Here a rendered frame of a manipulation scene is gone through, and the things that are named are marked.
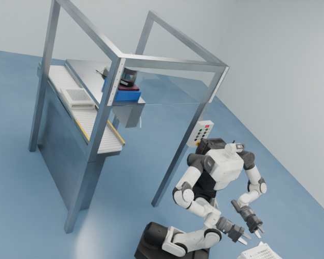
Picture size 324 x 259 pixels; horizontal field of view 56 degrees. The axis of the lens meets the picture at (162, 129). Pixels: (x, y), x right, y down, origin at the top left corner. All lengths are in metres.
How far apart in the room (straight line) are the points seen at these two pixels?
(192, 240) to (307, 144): 3.01
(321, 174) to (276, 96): 1.47
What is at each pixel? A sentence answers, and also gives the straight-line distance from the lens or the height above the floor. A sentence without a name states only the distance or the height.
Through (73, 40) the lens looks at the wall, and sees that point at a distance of 5.61.
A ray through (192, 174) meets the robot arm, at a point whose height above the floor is 1.23.
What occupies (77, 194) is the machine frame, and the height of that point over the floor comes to 0.51.
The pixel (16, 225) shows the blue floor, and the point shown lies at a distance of 2.94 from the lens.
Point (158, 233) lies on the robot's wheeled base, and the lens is 2.73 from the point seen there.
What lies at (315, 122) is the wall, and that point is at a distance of 5.13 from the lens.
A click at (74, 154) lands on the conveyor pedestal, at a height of 0.59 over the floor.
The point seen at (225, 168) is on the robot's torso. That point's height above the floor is 1.26.
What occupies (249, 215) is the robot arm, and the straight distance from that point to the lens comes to 2.21.
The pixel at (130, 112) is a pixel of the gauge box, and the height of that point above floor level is 1.24.
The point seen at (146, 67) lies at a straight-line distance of 1.99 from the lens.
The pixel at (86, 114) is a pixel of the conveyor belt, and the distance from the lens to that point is 2.73.
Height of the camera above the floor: 2.36
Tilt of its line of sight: 31 degrees down
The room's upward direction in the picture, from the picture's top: 24 degrees clockwise
